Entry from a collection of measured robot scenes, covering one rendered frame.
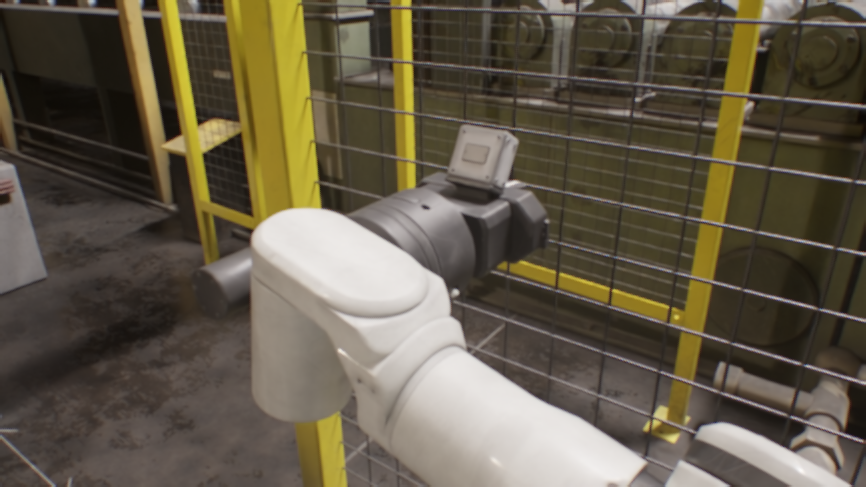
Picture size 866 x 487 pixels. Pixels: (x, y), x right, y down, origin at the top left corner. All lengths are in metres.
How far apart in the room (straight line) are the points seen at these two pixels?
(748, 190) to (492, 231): 1.89
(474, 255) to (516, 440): 0.18
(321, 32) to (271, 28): 2.43
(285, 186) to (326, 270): 0.44
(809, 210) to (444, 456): 2.07
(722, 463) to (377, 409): 0.16
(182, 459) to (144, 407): 0.34
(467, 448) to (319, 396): 0.13
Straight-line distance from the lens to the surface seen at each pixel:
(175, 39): 2.87
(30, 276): 3.58
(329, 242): 0.35
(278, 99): 0.73
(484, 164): 0.48
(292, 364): 0.38
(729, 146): 1.82
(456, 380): 0.31
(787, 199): 2.30
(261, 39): 0.73
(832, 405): 2.13
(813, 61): 2.23
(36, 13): 5.65
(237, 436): 2.23
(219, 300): 0.40
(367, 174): 3.12
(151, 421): 2.39
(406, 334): 0.31
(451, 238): 0.42
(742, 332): 2.47
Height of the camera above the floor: 1.40
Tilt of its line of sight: 24 degrees down
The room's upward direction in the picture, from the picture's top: 1 degrees counter-clockwise
